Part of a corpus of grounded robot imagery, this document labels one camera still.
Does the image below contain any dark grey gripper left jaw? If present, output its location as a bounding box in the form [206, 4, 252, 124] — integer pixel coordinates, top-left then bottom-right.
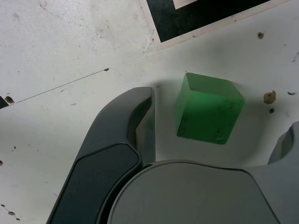
[45, 86, 157, 224]

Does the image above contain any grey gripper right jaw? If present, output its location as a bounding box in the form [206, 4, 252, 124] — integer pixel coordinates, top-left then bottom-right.
[106, 120, 299, 224]

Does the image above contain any green cube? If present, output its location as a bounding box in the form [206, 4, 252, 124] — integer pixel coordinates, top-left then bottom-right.
[174, 72, 246, 146]

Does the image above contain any black tape square outline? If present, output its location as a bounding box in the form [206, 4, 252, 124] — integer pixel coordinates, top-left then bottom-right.
[146, 0, 285, 43]

